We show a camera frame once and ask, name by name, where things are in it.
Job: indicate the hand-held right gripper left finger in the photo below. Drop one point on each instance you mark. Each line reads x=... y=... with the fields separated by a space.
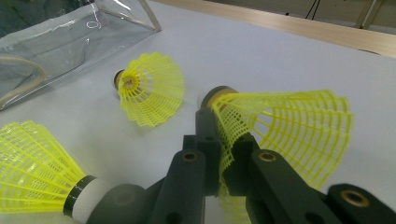
x=210 y=140

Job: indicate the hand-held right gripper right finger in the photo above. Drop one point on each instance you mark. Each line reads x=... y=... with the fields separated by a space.
x=241 y=149

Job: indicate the yellow plastic shuttlecock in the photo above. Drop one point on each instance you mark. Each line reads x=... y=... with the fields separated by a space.
x=295 y=124
x=152 y=90
x=34 y=174

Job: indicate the clear plastic bag beige trim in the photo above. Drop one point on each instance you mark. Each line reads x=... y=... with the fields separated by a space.
x=62 y=46

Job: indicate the beige wooden cabinet desk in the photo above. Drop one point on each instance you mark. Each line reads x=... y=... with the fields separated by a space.
x=342 y=12

